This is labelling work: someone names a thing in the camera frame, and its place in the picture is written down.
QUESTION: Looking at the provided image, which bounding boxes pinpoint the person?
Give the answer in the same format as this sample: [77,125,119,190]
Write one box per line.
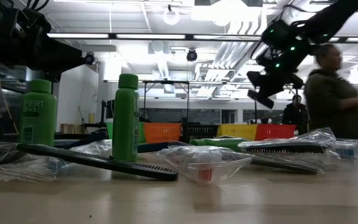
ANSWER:
[281,94,310,135]
[303,43,358,140]

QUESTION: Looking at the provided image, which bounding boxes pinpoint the black computer monitor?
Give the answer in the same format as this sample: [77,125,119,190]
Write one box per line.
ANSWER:
[100,98,116,121]

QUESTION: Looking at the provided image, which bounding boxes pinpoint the white ring ceiling lamp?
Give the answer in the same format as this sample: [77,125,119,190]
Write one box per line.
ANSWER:
[162,4,181,26]

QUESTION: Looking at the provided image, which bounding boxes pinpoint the yellow power cable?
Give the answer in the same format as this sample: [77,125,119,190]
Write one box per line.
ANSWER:
[0,63,19,134]

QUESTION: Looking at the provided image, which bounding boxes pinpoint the long ceiling light strip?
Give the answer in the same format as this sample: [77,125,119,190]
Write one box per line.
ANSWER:
[47,32,358,43]

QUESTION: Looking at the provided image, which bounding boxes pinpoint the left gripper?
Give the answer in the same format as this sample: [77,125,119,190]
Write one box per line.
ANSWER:
[0,7,86,73]

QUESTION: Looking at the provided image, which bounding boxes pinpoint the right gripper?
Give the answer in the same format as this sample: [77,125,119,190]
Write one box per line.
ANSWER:
[247,67,305,110]

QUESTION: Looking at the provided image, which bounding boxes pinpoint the red plastic basket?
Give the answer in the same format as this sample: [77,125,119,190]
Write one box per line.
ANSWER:
[255,124,298,141]

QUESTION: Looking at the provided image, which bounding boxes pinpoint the black plastic basket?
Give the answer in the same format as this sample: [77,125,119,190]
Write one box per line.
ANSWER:
[181,124,220,143]

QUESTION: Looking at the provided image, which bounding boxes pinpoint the long black comb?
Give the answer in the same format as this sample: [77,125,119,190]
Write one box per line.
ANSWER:
[16,143,179,182]

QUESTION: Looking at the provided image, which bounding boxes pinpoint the green Pert shampoo bottle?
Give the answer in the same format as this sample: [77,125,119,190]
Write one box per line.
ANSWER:
[190,138,249,147]
[112,73,140,162]
[19,79,58,147]

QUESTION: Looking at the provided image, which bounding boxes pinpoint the yellow plastic basket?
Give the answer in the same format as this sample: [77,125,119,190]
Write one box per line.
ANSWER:
[216,123,259,141]

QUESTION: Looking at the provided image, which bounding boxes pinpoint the wooden crate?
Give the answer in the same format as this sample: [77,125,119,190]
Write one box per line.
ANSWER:
[60,123,86,134]

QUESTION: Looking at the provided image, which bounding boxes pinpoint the green plastic basket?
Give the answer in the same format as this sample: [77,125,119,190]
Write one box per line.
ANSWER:
[106,121,147,144]

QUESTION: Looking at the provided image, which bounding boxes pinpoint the orange plastic basket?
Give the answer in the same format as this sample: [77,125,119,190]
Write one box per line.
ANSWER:
[143,122,182,144]

